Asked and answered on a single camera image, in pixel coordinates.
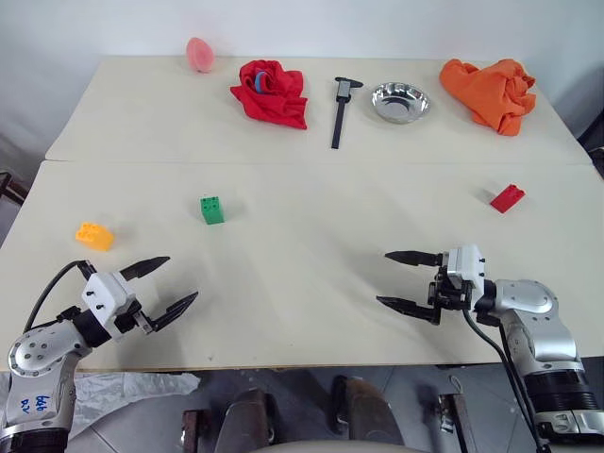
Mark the white crumpled plastic bag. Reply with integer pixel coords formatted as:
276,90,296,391
69,370,202,438

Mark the crumpled red cloth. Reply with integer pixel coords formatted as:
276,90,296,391
229,59,310,131

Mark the pink egg-shaped object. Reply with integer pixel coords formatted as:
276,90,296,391
185,37,216,75

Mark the yellow toy brick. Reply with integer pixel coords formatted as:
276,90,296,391
74,221,116,253

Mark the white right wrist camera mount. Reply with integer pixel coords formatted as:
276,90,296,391
445,243,488,290

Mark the red toy brick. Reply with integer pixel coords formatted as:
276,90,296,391
489,183,528,214

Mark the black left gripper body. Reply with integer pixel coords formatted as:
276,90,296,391
114,299,158,337

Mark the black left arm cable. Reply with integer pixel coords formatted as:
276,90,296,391
23,260,95,333

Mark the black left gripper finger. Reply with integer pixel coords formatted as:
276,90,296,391
149,291,200,332
118,256,172,284

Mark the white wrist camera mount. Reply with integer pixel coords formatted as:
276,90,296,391
445,243,488,290
81,270,139,342

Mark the black digital caliper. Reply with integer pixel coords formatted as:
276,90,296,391
329,76,365,151

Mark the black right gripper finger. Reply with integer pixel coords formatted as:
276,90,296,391
375,294,443,327
383,249,445,269

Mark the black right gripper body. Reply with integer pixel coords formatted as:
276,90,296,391
426,263,478,327

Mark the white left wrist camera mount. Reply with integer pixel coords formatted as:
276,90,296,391
81,270,139,342

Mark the rusty brown metal bar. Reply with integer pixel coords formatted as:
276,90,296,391
436,392,478,453
181,409,214,453

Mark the green toy brick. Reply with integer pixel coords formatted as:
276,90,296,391
198,194,227,227

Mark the dark rounded shape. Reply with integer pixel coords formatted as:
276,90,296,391
328,374,403,447
220,387,279,448

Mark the dark furniture piece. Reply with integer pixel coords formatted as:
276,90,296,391
577,59,604,181

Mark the dark wooden chair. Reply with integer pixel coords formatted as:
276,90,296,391
0,168,30,206

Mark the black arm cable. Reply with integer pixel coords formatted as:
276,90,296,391
23,260,95,333
461,305,548,453

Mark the round stainless steel bowl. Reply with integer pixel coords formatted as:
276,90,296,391
370,80,432,126

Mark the crumpled orange cloth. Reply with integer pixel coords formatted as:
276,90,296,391
438,58,539,137

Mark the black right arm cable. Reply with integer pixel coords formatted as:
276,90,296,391
461,305,548,453

